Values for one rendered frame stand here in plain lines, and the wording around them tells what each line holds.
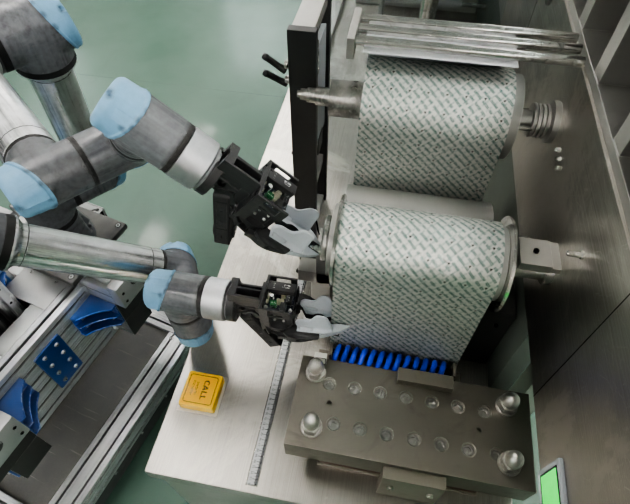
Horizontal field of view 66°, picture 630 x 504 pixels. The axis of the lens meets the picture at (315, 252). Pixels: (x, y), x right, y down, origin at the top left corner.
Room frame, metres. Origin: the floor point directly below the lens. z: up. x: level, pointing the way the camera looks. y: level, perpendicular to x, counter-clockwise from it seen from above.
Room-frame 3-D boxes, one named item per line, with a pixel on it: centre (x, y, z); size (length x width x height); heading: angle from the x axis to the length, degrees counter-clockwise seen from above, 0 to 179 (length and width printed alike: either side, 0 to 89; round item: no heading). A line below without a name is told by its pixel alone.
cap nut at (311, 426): (0.27, 0.01, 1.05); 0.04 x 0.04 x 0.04
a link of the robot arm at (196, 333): (0.49, 0.25, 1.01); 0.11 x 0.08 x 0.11; 20
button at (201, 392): (0.37, 0.22, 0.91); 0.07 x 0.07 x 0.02; 79
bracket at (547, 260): (0.43, -0.33, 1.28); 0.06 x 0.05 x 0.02; 79
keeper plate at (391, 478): (0.19, -0.16, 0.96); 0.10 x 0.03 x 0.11; 79
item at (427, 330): (0.40, -0.14, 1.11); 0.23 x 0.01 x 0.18; 79
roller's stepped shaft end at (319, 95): (0.75, 0.00, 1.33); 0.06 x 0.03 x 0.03; 79
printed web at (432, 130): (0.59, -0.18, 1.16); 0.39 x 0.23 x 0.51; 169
